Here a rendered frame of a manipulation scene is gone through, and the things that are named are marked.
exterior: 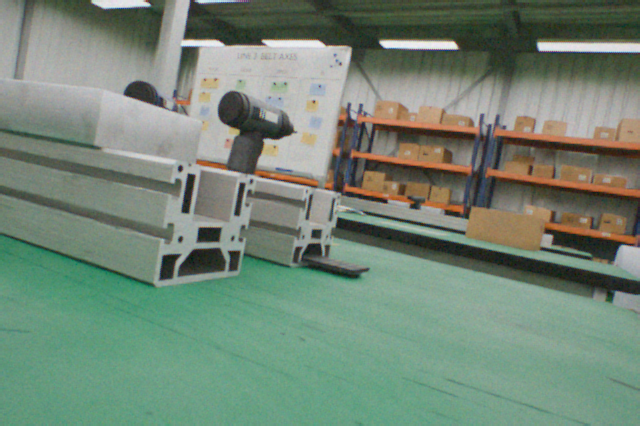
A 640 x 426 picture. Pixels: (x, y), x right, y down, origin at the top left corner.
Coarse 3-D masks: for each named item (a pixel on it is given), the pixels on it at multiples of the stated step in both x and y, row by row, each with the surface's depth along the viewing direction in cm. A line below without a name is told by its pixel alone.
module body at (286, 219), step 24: (264, 192) 50; (288, 192) 48; (312, 192) 50; (336, 192) 55; (264, 216) 50; (288, 216) 48; (312, 216) 55; (336, 216) 57; (264, 240) 49; (288, 240) 48; (312, 240) 52; (288, 264) 48
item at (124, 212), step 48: (0, 144) 38; (48, 144) 36; (0, 192) 40; (48, 192) 35; (96, 192) 33; (144, 192) 31; (192, 192) 33; (240, 192) 38; (48, 240) 35; (96, 240) 33; (144, 240) 31; (192, 240) 34; (240, 240) 40
